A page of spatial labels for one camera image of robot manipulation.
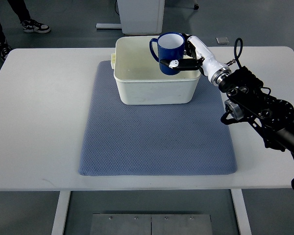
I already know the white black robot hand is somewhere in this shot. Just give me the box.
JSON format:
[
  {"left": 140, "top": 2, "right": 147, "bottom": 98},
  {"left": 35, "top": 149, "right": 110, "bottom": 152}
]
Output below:
[{"left": 160, "top": 33, "right": 231, "bottom": 86}]

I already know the blue mug white inside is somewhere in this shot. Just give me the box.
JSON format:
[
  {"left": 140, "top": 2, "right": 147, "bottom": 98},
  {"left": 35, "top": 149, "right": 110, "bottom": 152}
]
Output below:
[{"left": 149, "top": 32, "right": 185, "bottom": 75}]

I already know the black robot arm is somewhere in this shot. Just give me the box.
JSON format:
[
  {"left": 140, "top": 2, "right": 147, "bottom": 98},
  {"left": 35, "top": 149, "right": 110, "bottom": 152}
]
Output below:
[{"left": 216, "top": 38, "right": 294, "bottom": 160}]

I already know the cream plastic box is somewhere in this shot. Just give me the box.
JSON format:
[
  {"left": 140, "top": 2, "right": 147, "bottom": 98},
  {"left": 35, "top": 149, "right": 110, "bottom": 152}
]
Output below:
[{"left": 111, "top": 36, "right": 201, "bottom": 105}]

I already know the small grey floor square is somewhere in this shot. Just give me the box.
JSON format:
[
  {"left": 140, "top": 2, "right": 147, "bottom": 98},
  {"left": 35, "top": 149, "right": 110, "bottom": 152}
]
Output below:
[{"left": 216, "top": 37, "right": 229, "bottom": 45}]

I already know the blue grey textured mat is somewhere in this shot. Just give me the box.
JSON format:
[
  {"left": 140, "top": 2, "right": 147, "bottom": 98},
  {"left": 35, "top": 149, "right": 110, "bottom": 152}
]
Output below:
[{"left": 78, "top": 61, "right": 237, "bottom": 176}]

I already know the right white table leg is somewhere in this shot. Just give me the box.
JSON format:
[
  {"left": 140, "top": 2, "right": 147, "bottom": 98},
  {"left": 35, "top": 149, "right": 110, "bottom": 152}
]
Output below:
[{"left": 231, "top": 189, "right": 252, "bottom": 235}]

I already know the white table leg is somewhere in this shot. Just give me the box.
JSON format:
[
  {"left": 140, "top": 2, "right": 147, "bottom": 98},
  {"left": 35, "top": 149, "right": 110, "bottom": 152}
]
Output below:
[
  {"left": 51, "top": 191, "right": 71, "bottom": 235},
  {"left": 231, "top": 189, "right": 252, "bottom": 235}
]

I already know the grey metal floor plate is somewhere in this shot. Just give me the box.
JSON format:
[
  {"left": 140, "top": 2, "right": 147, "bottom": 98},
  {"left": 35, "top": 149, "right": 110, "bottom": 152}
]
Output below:
[{"left": 90, "top": 213, "right": 213, "bottom": 235}]

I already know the black white sneaker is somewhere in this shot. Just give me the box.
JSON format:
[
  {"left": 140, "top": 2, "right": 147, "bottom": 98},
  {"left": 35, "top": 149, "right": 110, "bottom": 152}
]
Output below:
[
  {"left": 21, "top": 19, "right": 51, "bottom": 34},
  {"left": 0, "top": 41, "right": 13, "bottom": 61}
]

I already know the left white table leg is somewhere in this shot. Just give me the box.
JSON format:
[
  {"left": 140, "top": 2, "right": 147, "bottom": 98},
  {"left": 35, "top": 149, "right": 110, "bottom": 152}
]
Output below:
[{"left": 51, "top": 191, "right": 71, "bottom": 235}]

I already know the white cabinet pedestal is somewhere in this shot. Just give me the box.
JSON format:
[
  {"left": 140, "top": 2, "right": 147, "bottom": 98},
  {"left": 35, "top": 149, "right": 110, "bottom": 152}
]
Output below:
[{"left": 96, "top": 0, "right": 165, "bottom": 35}]

